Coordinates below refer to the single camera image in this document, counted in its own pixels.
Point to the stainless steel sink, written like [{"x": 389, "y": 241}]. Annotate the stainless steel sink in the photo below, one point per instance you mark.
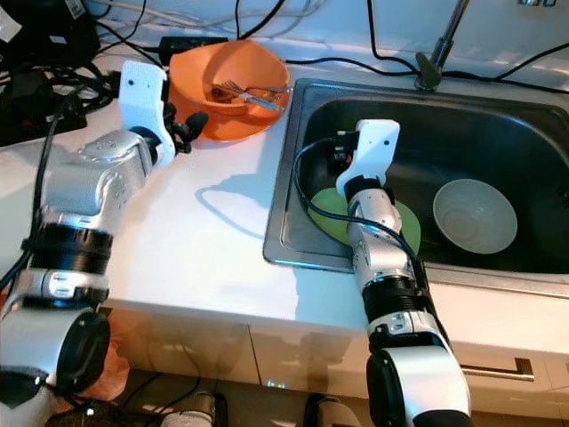
[{"x": 480, "y": 133}]

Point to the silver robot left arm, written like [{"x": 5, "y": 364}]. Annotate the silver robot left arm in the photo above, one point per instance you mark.
[{"x": 93, "y": 182}]

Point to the silver metal fork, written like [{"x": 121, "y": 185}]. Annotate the silver metal fork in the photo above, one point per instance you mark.
[{"x": 249, "y": 93}]

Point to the dark metal faucet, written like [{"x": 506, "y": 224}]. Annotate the dark metal faucet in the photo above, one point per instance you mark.
[{"x": 428, "y": 71}]

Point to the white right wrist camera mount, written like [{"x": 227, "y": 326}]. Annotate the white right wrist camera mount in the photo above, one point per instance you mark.
[{"x": 373, "y": 147}]

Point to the green plastic plate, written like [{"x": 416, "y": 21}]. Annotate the green plastic plate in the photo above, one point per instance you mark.
[{"x": 329, "y": 218}]

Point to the pale grey bowl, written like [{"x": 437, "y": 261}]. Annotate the pale grey bowl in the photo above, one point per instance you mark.
[{"x": 476, "y": 218}]

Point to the grey robot foot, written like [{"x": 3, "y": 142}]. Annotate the grey robot foot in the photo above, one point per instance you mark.
[
  {"x": 333, "y": 414},
  {"x": 194, "y": 411}
]

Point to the orange plastic bowl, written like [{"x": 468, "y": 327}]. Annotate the orange plastic bowl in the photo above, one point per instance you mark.
[{"x": 231, "y": 60}]

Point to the grey robot right foot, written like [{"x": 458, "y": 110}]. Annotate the grey robot right foot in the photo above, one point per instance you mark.
[{"x": 333, "y": 414}]

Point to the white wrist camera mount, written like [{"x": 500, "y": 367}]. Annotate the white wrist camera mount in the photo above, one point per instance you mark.
[
  {"x": 142, "y": 98},
  {"x": 373, "y": 147}
]

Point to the grey robot left foot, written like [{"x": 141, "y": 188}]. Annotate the grey robot left foot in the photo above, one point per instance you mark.
[{"x": 194, "y": 411}]

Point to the black charger box white label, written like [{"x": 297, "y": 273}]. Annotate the black charger box white label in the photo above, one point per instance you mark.
[{"x": 53, "y": 36}]

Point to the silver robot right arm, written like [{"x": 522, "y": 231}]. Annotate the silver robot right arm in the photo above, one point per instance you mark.
[{"x": 375, "y": 227}]

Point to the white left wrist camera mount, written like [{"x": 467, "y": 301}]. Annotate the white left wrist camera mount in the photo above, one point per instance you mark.
[{"x": 142, "y": 98}]

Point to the black power adapter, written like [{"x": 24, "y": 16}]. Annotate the black power adapter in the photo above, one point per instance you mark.
[{"x": 187, "y": 43}]

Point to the black power strip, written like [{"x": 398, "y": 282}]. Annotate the black power strip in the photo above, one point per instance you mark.
[{"x": 28, "y": 120}]

